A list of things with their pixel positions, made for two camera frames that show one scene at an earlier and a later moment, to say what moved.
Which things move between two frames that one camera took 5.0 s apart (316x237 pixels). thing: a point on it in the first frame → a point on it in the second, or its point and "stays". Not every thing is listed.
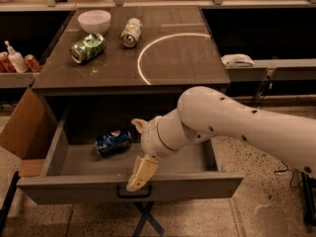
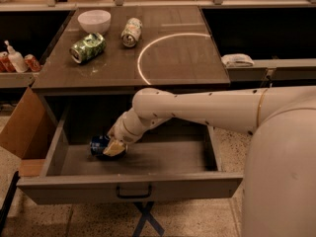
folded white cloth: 237,60 stays
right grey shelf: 280,39 stays
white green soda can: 131,32 stays
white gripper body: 152,139 → 119,134
